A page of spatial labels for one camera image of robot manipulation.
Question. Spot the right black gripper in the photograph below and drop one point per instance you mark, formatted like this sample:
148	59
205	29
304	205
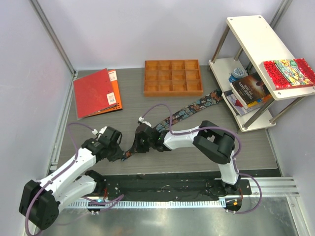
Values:
139	149

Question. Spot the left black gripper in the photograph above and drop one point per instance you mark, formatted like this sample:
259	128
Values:
118	155

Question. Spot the floral navy necktie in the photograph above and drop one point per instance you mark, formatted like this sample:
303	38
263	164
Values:
200	104

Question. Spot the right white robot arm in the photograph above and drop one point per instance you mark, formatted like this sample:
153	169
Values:
216	143

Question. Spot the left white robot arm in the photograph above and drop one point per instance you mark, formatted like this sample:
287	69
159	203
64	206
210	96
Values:
43	200

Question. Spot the red folder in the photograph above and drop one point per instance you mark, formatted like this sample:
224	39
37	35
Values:
93	93

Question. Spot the orange wooden compartment tray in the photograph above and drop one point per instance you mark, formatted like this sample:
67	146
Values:
172	78

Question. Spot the orange notebook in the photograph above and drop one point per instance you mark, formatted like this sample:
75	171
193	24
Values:
114	81

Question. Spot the bottom stacked books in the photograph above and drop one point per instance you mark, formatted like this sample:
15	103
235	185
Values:
239	108

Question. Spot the blue lidded jar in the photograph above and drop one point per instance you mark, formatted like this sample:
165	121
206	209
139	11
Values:
236	74

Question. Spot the dark brown book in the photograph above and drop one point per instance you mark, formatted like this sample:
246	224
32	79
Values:
250	90

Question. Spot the white two-tier shelf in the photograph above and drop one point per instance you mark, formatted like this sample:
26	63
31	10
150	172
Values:
260	43

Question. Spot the red colourful book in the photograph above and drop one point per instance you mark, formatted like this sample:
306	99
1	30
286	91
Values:
289	73

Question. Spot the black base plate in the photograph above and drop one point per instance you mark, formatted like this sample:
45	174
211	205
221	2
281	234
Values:
165	187

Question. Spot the slotted white cable duct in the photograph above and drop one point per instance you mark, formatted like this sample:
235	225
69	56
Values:
82	203

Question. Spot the aluminium rail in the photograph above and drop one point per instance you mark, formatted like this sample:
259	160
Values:
273	186

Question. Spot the left aluminium frame post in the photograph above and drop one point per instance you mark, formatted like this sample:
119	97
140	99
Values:
51	33

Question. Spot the aluminium frame post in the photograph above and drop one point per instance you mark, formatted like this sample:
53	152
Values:
51	33
280	12

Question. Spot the right aluminium frame post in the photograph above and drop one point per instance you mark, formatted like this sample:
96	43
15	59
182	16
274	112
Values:
280	12

